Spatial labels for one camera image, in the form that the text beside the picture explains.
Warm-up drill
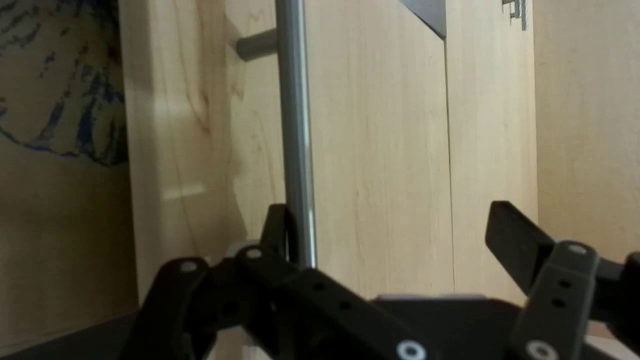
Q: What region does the wooden cabinet door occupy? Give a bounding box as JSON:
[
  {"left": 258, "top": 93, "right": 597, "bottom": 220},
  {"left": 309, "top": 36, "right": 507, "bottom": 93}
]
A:
[{"left": 120, "top": 0, "right": 539, "bottom": 299}]

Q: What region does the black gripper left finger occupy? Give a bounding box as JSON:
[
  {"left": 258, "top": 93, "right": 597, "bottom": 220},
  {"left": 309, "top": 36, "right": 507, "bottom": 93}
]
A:
[{"left": 118, "top": 203, "right": 441, "bottom": 360}]

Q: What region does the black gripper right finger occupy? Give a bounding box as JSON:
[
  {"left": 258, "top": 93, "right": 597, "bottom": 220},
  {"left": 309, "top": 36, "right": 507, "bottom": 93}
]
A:
[{"left": 486, "top": 199, "right": 640, "bottom": 360}]

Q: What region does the Fiji cardboard box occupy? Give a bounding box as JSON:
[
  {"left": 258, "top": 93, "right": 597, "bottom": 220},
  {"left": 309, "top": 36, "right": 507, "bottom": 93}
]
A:
[{"left": 0, "top": 0, "right": 129, "bottom": 166}]

